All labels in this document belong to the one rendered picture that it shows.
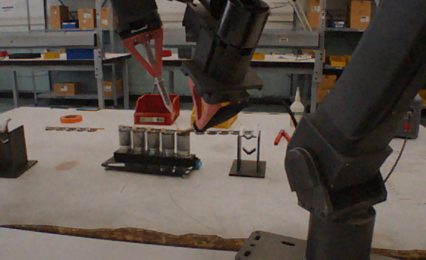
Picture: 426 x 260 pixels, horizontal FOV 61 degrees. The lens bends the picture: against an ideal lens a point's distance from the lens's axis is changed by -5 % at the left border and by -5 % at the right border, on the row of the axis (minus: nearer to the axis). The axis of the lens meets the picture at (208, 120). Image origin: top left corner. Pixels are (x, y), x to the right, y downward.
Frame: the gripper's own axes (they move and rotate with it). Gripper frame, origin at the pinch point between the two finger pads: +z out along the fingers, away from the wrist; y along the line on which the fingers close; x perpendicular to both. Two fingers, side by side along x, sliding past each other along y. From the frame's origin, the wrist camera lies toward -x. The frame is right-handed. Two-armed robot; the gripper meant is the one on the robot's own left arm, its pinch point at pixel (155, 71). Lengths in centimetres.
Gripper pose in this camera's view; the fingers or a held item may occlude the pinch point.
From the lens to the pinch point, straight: 62.7
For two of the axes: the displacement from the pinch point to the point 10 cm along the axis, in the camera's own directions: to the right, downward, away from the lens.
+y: -2.0, -2.2, 9.5
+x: -9.3, 3.6, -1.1
